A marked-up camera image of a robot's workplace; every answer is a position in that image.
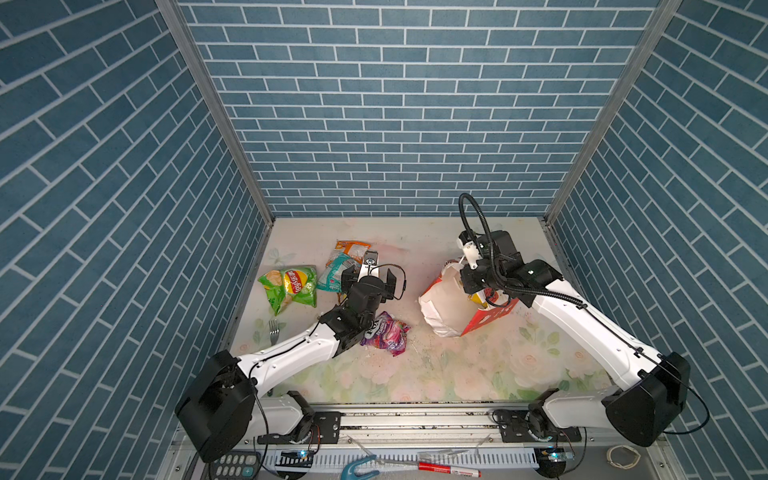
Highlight aluminium rail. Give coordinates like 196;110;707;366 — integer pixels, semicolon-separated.
170;403;670;451

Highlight green yellow snack packet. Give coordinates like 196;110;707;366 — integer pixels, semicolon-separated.
331;240;371;263

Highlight rubber band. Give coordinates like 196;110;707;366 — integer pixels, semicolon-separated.
605;445;642;471

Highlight red white paper bag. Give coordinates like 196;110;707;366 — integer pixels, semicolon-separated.
418;260;519;338

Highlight black calculator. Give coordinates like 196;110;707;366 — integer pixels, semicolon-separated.
207;451;260;480

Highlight purple berries candy bag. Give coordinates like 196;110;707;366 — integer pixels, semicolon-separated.
360;311;410;357

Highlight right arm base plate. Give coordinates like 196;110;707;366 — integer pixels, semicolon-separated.
490;409;582;443

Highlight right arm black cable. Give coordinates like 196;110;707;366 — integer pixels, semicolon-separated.
457;192;712;436

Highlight red marker pen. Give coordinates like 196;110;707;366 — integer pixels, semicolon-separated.
417;462;482;478

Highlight metal fork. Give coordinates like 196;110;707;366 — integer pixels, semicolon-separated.
268;319;280;346

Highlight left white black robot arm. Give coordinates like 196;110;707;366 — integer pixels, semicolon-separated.
175;265;397;463

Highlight white cable duct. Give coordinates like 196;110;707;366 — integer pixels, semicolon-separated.
263;448;539;471

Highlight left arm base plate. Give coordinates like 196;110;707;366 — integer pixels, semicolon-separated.
257;411;342;445

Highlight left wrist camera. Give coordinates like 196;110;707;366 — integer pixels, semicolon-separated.
358;250;379;280

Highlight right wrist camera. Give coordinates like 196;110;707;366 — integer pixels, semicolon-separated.
457;237;482;270

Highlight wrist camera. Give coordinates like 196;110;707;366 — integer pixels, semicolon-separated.
457;237;482;270
358;250;379;280

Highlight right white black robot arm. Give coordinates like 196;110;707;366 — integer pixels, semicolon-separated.
457;229;690;447

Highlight teal candy bag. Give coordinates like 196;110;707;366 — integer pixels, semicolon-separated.
316;251;359;293

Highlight green chips bag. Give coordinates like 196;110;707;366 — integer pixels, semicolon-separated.
258;265;317;316

